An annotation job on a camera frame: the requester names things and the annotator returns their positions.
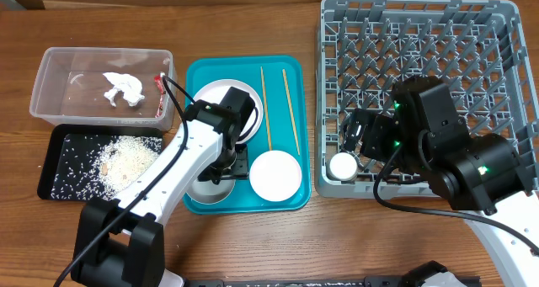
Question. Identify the white round plate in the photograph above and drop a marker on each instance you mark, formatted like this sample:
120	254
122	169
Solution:
215	91

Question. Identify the left wooden chopstick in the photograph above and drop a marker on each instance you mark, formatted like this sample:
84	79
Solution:
266	112

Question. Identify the teal serving tray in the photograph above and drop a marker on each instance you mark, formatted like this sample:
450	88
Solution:
247	69

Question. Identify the white napkin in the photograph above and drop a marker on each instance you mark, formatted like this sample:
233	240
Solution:
130	86

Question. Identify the white rice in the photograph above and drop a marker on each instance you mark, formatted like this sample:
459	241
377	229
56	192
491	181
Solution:
101	165

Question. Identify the grey dishwasher rack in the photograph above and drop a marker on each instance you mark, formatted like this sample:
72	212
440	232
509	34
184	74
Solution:
477	46

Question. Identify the wooden chopstick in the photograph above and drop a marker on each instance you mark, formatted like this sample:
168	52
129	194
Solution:
291	111
266	112

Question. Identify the white paper cup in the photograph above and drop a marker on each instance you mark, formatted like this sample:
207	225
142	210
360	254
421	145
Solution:
342	167

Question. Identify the grey bowl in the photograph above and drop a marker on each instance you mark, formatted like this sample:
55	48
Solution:
207	192

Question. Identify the red snack wrapper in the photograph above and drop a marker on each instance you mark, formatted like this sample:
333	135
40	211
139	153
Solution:
158	79

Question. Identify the clear plastic bin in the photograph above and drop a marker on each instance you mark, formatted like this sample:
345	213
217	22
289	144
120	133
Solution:
69	86

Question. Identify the white pink bowl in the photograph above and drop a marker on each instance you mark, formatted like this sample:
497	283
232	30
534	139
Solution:
275	176

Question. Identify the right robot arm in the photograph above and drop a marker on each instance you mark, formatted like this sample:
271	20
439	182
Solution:
484	179

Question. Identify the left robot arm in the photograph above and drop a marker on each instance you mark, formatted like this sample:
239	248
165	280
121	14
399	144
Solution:
120	242

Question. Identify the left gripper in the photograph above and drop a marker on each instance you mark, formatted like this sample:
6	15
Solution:
241	168

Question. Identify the right wooden chopstick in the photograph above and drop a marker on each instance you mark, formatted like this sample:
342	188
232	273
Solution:
291	111

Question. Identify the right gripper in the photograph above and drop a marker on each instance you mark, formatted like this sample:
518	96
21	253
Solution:
360	132

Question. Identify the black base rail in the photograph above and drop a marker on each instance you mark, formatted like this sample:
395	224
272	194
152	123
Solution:
368	281

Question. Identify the black tray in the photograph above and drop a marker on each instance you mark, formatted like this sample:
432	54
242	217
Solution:
57	137

